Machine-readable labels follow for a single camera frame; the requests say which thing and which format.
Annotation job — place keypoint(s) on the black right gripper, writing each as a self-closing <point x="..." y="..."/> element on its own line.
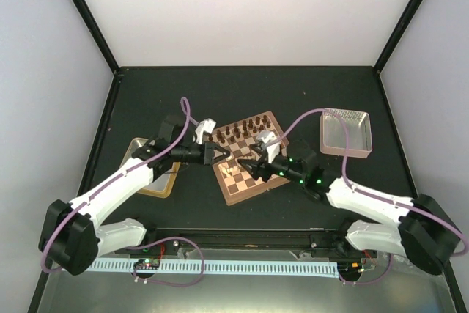
<point x="257" y="166"/>

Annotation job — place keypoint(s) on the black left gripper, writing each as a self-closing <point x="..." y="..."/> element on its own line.
<point x="207" y="155"/>

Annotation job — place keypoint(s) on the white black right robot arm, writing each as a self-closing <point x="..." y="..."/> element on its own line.
<point x="415" y="228"/>

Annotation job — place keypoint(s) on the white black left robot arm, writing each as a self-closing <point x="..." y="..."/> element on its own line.
<point x="74" y="234"/>

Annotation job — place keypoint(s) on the light chess pieces pile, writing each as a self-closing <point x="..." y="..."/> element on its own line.
<point x="229" y="168"/>

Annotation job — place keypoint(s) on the dark chess pieces row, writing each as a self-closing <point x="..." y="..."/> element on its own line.
<point x="241" y="130"/>

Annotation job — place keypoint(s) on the wooden chess board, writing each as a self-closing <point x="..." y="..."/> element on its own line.
<point x="242" y="186"/>

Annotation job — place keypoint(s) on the metal tray yellow rim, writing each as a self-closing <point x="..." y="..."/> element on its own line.
<point x="162" y="187"/>

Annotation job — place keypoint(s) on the pink plastic bin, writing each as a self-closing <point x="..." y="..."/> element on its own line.
<point x="345" y="131"/>

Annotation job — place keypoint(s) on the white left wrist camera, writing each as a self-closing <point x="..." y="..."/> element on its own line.
<point x="205" y="126"/>

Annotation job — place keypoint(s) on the black mounting rail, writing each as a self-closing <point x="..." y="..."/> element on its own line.
<point x="320" y="242"/>

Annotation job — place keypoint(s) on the light blue slotted cable duct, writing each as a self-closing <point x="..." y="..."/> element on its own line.
<point x="216" y="267"/>

